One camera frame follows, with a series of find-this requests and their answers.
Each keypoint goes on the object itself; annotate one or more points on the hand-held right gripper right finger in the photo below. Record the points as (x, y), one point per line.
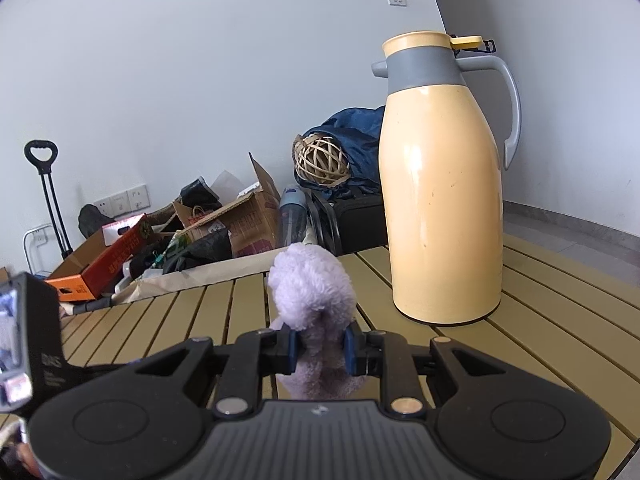
(351, 352)

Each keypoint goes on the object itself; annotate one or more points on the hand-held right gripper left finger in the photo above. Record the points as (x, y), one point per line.
(294, 355)

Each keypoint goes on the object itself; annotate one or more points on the lilac fluffy cloth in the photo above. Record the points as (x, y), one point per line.
(312, 290)

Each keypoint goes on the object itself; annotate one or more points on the person's left hand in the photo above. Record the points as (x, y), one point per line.
(29, 460)

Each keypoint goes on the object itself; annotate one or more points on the orange box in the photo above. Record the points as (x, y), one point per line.
(107, 255)

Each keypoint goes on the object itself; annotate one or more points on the brown wrapping paper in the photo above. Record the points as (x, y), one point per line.
(200, 277)

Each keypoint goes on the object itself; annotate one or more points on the black pouch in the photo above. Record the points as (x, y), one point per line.
(95, 220)

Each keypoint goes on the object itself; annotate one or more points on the black suitcase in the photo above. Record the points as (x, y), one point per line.
(355, 222)

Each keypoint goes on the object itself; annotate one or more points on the black crumpled bag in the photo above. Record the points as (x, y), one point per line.
(200, 252)

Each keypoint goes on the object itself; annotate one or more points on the blue bottle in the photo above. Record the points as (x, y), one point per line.
(291, 215)

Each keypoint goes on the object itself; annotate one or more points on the open cardboard box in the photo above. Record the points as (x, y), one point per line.
(250, 220)

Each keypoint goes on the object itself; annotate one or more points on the yellow thermos jug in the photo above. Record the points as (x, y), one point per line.
(440, 200)

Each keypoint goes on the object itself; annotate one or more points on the rattan ball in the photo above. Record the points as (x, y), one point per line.
(321, 160)

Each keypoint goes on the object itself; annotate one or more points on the tan folding table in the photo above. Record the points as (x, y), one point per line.
(550, 310)

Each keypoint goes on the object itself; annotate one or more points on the blue bag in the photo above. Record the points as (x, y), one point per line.
(350, 135)

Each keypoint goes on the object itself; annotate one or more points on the white metal frame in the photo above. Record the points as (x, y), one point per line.
(35, 242)

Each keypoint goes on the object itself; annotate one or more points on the wall socket strip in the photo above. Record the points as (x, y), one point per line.
(122, 200)

